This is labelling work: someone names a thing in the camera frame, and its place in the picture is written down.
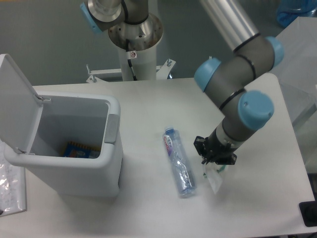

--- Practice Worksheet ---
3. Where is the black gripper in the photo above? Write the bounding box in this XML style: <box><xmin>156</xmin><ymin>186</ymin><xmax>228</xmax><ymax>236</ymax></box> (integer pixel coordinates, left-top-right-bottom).
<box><xmin>194</xmin><ymin>136</ymin><xmax>237</xmax><ymax>165</ymax></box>

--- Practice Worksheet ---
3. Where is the clear plastic bag wrapper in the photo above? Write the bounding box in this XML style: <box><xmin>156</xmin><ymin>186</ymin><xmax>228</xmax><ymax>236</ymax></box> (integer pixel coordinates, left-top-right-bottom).
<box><xmin>203</xmin><ymin>163</ymin><xmax>227</xmax><ymax>194</ymax></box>

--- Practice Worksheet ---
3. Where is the clear plastic water bottle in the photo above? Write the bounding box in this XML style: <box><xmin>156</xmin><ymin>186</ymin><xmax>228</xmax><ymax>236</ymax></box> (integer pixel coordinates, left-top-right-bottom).
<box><xmin>162</xmin><ymin>126</ymin><xmax>197</xmax><ymax>198</ymax></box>

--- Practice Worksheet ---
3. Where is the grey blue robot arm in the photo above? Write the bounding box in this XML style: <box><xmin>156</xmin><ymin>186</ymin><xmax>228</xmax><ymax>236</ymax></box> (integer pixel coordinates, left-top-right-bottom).
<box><xmin>80</xmin><ymin>0</ymin><xmax>284</xmax><ymax>165</ymax></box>

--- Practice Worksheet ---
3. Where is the white trash can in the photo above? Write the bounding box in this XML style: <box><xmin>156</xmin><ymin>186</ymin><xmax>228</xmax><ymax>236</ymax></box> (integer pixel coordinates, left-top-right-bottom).
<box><xmin>0</xmin><ymin>54</ymin><xmax>123</xmax><ymax>197</ymax></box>

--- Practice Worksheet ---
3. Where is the black device at edge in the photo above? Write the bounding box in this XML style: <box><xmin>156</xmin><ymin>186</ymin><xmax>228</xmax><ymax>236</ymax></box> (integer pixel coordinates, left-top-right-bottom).
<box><xmin>299</xmin><ymin>201</ymin><xmax>317</xmax><ymax>227</ymax></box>

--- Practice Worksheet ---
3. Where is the blue orange snack packet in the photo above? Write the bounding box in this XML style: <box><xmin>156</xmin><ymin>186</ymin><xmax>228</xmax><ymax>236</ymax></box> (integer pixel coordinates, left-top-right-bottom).
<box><xmin>62</xmin><ymin>141</ymin><xmax>101</xmax><ymax>159</ymax></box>

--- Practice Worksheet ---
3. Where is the blue water jug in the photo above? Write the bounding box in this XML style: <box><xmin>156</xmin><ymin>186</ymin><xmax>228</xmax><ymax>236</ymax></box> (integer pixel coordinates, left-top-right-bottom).
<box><xmin>276</xmin><ymin>0</ymin><xmax>317</xmax><ymax>28</ymax></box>

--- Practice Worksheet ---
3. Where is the clear plastic sheet sleeve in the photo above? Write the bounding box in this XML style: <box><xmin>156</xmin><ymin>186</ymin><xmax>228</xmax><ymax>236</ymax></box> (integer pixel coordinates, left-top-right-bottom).
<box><xmin>0</xmin><ymin>141</ymin><xmax>27</xmax><ymax>217</ymax></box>

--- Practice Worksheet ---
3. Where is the white bracket with bolts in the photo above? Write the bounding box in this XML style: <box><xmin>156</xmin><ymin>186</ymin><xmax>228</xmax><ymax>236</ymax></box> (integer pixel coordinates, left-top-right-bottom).
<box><xmin>86</xmin><ymin>59</ymin><xmax>176</xmax><ymax>83</ymax></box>

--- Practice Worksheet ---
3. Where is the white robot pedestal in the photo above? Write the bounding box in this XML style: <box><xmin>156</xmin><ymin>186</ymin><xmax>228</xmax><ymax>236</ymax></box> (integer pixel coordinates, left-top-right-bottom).
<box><xmin>117</xmin><ymin>47</ymin><xmax>157</xmax><ymax>81</ymax></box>

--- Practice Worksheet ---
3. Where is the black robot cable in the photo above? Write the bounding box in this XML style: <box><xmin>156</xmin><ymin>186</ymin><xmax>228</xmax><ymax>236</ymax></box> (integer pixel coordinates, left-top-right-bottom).
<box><xmin>125</xmin><ymin>39</ymin><xmax>138</xmax><ymax>81</ymax></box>

